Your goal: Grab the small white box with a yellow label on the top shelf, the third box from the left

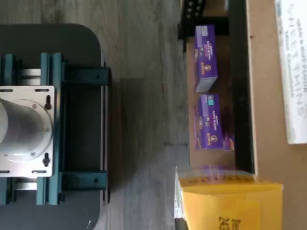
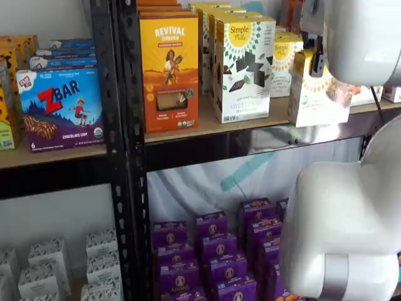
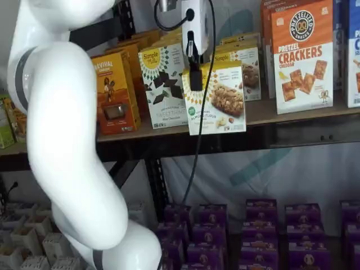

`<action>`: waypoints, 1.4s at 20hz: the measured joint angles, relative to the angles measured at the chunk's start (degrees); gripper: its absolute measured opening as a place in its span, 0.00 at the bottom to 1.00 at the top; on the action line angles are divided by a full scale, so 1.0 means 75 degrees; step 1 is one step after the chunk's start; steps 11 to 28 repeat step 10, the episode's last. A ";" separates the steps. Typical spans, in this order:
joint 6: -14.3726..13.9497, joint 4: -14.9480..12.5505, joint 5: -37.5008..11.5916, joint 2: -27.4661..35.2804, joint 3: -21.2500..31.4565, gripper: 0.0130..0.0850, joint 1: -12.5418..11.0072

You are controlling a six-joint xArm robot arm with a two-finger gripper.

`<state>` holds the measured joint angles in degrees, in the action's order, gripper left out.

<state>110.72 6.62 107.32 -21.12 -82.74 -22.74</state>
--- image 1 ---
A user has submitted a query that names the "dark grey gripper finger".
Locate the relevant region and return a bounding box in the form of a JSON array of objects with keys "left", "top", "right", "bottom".
[{"left": 176, "top": 217, "right": 190, "bottom": 230}]

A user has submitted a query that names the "small white yellow-label Simple Mills box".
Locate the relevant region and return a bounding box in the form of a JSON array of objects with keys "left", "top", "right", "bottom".
[{"left": 174, "top": 165, "right": 284, "bottom": 230}]

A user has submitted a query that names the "purple Annie's box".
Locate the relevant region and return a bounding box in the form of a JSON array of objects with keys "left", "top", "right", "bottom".
[
  {"left": 194, "top": 23, "right": 220, "bottom": 94},
  {"left": 194, "top": 93, "right": 235, "bottom": 151}
]

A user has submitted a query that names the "shiny metal shelf beam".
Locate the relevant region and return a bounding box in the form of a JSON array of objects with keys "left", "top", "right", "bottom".
[{"left": 227, "top": 0, "right": 256, "bottom": 174}]

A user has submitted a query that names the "white Simple Mills sweet thins box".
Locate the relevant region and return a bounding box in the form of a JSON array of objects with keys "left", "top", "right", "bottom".
[{"left": 274, "top": 0, "right": 307, "bottom": 145}]

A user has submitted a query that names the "silver robot mounting plate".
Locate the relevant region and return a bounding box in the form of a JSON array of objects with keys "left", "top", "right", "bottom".
[{"left": 0, "top": 85, "right": 57, "bottom": 178}]

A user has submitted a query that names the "dark grey cart platform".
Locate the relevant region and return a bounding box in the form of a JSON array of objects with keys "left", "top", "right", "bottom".
[{"left": 0, "top": 23, "right": 108, "bottom": 230}]

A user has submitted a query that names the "black perforated shelf post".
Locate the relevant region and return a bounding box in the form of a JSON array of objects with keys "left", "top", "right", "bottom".
[
  {"left": 182, "top": 0, "right": 207, "bottom": 17},
  {"left": 177, "top": 14, "right": 205, "bottom": 52}
]

